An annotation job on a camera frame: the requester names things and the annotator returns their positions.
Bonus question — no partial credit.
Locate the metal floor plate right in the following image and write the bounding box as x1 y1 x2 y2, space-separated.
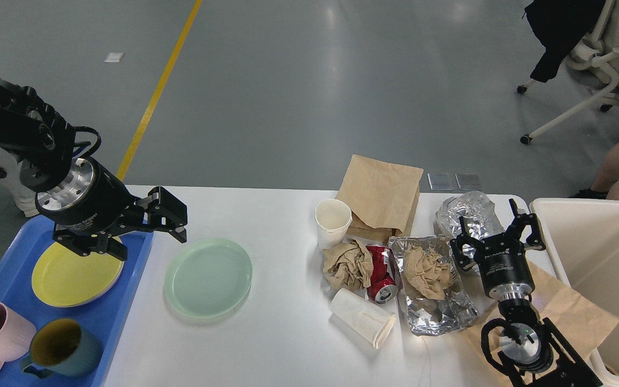
455 173 483 191

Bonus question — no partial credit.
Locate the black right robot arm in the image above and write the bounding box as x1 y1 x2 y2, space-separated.
449 200 603 386

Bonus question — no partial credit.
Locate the crumpled brown napkin left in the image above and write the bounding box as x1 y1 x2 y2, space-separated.
322 239 374 292

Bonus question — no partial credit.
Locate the brown paper bag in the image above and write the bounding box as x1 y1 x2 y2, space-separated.
461 261 619 386
336 154 423 244

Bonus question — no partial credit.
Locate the white office chair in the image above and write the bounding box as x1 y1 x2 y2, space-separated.
516 1 619 145

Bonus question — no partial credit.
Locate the brown paper bag front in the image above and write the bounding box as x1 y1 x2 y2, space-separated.
461 261 619 386

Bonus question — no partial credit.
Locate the beige plastic bin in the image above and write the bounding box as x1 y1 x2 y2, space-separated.
530 198 619 386

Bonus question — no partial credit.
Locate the light green plate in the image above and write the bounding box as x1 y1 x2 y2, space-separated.
163 239 253 320

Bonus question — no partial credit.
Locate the upright white paper cup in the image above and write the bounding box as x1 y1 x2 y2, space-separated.
315 199 353 250

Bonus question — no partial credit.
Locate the lying white paper cup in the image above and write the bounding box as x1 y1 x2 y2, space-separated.
329 288 397 349

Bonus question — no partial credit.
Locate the blue plastic tray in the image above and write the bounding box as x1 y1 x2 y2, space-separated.
0 216 153 386

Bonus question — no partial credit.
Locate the crushed red soda can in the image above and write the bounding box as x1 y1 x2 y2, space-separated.
366 244 398 304

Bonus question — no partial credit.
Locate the dark green mug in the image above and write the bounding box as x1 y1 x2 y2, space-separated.
19 318 103 379

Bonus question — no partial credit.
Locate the brown paper bag rear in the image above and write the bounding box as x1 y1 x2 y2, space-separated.
336 154 423 244

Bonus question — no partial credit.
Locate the crumpled aluminium foil ball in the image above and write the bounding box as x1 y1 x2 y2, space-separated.
434 191 505 277

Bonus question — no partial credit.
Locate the crumpled brown napkin in foil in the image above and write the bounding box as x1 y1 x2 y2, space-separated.
404 246 454 300

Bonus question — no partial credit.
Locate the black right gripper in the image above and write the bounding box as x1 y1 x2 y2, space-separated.
450 199 546 299

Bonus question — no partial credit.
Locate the person in grey trousers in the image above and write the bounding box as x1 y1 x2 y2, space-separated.
0 160 39 218

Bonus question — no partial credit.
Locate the yellow plate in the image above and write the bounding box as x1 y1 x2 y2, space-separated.
31 242 125 308

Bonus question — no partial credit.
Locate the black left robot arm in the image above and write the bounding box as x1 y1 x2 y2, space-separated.
0 77 188 261

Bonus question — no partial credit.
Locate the aluminium foil tray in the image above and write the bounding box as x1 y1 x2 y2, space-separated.
388 236 478 336

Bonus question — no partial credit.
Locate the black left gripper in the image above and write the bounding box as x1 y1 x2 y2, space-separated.
36 157 188 261

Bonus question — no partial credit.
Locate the metal floor plate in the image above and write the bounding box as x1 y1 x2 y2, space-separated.
427 173 455 191
455 173 483 191

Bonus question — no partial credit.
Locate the metal floor plate left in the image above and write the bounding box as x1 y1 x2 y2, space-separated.
427 173 455 191

